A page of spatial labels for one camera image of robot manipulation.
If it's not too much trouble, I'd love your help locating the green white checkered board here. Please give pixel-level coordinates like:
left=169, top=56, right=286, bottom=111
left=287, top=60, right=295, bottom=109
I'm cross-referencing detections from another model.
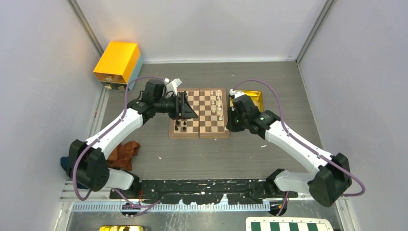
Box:
left=245, top=217, right=334, bottom=231

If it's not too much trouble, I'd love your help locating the dark blue cloth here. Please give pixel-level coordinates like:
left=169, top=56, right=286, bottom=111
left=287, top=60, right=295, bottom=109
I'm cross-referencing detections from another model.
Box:
left=60, top=156, right=69, bottom=172

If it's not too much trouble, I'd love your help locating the gold tin tray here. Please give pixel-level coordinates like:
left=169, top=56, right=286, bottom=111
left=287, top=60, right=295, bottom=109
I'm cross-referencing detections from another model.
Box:
left=237, top=90, right=264, bottom=112

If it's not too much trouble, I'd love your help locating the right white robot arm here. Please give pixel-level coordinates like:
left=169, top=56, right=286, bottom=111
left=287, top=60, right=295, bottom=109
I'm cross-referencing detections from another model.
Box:
left=226, top=91, right=352, bottom=207

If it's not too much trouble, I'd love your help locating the gold tin front edge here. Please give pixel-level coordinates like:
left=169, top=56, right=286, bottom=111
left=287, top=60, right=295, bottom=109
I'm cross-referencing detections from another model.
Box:
left=99, top=225, right=146, bottom=231

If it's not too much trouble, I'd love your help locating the orange cloth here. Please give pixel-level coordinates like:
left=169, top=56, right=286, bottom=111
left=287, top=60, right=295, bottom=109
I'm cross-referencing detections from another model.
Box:
left=107, top=141, right=140, bottom=171

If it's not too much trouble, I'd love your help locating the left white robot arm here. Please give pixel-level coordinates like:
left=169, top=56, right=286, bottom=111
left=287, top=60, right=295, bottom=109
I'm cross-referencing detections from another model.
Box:
left=66, top=78, right=198, bottom=199

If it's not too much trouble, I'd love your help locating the yellow teal drawer box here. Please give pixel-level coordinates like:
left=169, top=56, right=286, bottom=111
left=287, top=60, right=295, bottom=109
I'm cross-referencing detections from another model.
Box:
left=93, top=41, right=144, bottom=91

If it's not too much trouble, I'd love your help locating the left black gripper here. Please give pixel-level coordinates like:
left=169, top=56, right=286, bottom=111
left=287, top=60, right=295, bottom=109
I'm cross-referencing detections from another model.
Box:
left=154, top=92, right=197, bottom=120

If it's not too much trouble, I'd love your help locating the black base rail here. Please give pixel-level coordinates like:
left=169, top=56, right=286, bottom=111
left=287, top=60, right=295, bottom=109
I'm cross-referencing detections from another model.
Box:
left=120, top=179, right=285, bottom=205

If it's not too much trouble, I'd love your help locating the wooden chess board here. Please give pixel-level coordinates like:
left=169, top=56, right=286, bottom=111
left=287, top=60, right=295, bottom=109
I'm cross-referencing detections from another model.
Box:
left=169, top=88, right=230, bottom=139

